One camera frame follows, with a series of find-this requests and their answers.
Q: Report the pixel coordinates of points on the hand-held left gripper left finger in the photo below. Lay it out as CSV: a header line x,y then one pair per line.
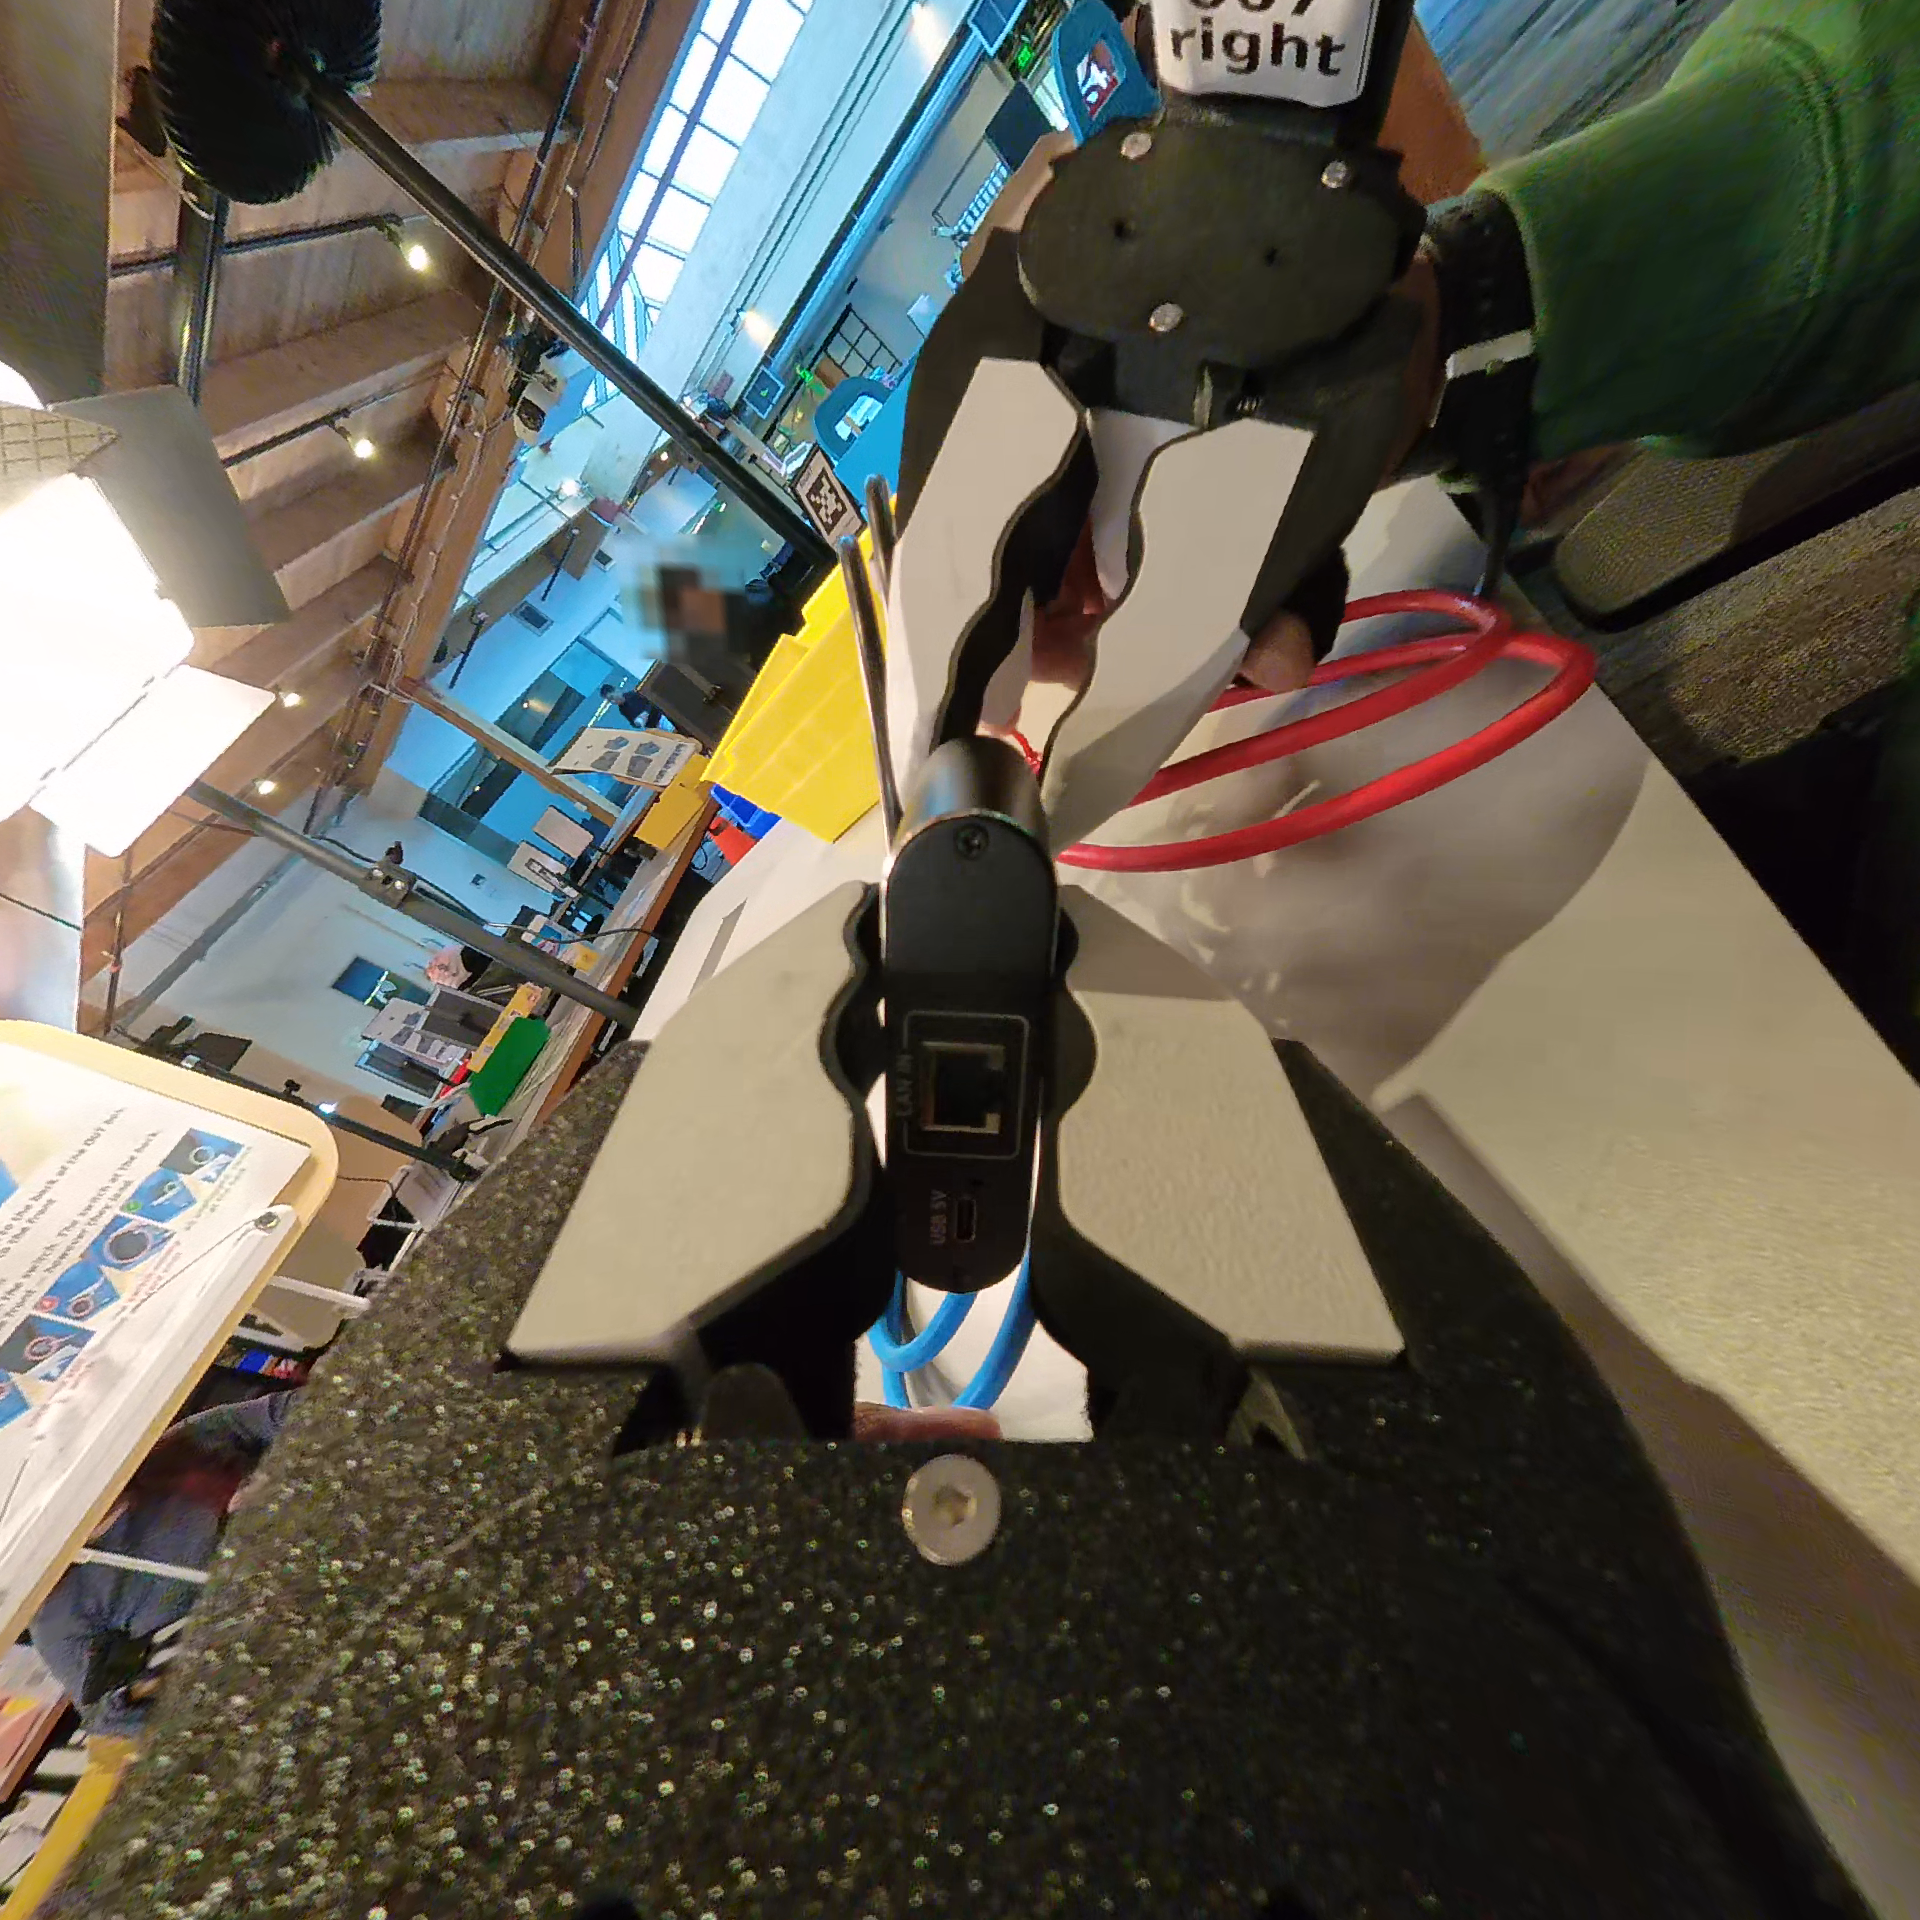
x,y
705,1171

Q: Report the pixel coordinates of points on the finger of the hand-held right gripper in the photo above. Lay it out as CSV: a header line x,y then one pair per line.
x,y
961,510
1215,556

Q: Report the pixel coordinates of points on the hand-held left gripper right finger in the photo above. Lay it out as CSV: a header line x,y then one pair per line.
x,y
1215,1184

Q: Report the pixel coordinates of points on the yellow plastic bin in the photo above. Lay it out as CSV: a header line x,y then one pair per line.
x,y
797,733

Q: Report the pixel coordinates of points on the black ethernet adapter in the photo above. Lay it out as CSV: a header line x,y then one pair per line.
x,y
968,931

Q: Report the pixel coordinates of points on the person's right forearm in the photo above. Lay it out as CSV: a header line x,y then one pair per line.
x,y
1725,225

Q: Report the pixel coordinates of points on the black white marker tag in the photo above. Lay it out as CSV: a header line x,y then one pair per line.
x,y
828,494

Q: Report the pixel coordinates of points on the small green bin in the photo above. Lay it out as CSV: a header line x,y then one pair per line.
x,y
511,1065

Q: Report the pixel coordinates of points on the grey office chair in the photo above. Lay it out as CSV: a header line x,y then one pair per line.
x,y
1771,600

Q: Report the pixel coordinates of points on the instruction sheet stand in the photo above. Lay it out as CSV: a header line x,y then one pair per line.
x,y
136,1200

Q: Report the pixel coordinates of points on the black round disc on pole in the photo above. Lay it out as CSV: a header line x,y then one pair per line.
x,y
263,89

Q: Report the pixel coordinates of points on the studio light panel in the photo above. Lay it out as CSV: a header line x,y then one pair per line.
x,y
76,629

